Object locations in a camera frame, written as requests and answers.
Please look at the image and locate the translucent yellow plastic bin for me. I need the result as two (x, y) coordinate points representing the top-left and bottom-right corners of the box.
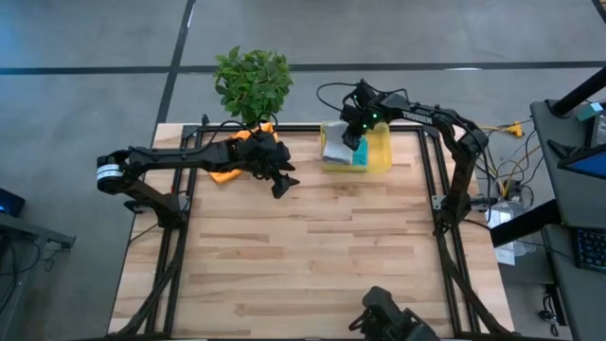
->
(319, 120), (393, 173)

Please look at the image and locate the laptop with blue screen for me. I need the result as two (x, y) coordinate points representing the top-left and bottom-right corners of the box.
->
(557, 141), (606, 182)

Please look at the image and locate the black aluminium rig frame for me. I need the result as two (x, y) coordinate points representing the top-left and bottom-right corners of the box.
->
(111, 113), (515, 340)

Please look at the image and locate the black support beam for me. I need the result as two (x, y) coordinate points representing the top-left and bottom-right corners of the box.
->
(489, 198), (562, 248)

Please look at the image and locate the black diagonal pole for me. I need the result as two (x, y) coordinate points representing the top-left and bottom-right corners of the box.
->
(550, 65), (606, 117)

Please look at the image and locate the black device blue light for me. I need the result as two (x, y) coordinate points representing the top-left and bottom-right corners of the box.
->
(0, 187), (27, 219)

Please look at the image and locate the grey side table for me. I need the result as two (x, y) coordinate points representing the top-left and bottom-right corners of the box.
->
(0, 211), (77, 251)

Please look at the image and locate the grey desk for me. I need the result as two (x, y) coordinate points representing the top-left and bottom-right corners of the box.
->
(528, 98), (606, 231)
(541, 222), (606, 341)

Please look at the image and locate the black keyboard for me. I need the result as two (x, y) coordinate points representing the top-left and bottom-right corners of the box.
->
(571, 225), (606, 274)

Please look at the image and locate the teal microfiber towel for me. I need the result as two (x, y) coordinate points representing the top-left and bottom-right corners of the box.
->
(352, 136), (369, 167)

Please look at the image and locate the clear plastic bag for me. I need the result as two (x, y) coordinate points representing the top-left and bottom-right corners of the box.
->
(483, 202), (527, 266)

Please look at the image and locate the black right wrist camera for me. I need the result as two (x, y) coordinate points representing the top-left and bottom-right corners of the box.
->
(352, 79), (376, 99)

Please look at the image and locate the yellow cable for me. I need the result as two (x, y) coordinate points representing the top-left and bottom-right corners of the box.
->
(477, 120), (544, 198)

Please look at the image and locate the grey microfiber towel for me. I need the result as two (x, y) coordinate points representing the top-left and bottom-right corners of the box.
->
(322, 120), (355, 166)

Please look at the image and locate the small teal box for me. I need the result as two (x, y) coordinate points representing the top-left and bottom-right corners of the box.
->
(574, 101), (604, 122)

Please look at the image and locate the black looped cable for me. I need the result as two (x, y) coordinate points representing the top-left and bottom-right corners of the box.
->
(202, 112), (281, 143)
(315, 81), (408, 115)

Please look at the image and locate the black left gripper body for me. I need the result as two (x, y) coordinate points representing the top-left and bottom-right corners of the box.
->
(222, 135), (293, 179)

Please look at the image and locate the orange microfiber towel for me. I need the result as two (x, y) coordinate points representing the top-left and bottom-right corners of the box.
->
(207, 121), (278, 186)

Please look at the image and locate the black power adapter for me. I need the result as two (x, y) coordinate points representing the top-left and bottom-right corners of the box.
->
(537, 293), (564, 338)

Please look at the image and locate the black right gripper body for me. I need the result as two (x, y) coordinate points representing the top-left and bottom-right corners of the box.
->
(340, 97), (397, 135)

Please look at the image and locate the green leafy potted plant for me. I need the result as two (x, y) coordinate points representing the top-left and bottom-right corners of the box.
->
(212, 45), (294, 125)

